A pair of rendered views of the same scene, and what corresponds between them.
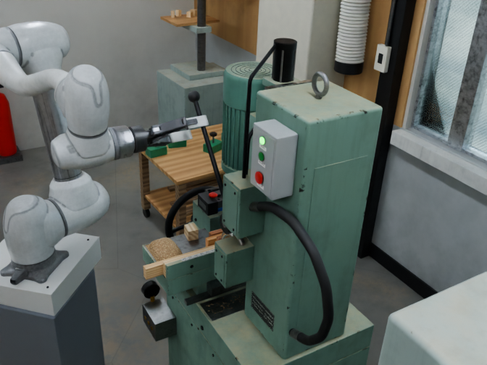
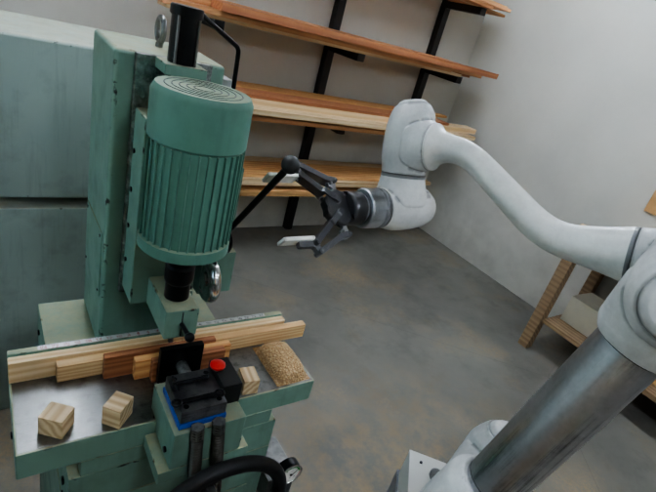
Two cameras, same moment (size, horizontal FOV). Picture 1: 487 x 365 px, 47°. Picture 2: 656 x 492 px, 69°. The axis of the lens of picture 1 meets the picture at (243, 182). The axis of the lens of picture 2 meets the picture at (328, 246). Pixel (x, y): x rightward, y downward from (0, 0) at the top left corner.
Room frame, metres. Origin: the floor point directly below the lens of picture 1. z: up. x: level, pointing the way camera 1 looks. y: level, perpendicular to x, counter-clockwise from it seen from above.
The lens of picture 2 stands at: (2.38, 0.15, 1.67)
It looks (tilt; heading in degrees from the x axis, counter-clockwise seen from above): 25 degrees down; 172
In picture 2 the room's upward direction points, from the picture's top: 16 degrees clockwise
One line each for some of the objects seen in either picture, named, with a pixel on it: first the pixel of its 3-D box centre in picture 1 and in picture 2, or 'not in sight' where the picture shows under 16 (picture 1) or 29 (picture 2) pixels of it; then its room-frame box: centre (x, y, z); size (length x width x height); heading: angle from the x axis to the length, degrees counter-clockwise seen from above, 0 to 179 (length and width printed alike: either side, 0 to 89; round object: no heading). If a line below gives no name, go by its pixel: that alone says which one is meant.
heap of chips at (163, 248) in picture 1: (166, 248); (282, 357); (1.46, 0.24, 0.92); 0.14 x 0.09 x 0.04; 32
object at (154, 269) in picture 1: (228, 247); (197, 347); (1.48, 0.04, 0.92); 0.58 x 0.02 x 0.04; 122
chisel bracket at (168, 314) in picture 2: not in sight; (172, 307); (1.49, -0.03, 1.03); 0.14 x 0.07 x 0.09; 32
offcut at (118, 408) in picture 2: not in sight; (117, 409); (1.70, -0.06, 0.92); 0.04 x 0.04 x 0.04; 78
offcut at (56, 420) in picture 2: not in sight; (56, 420); (1.74, -0.15, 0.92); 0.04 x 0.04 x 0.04; 84
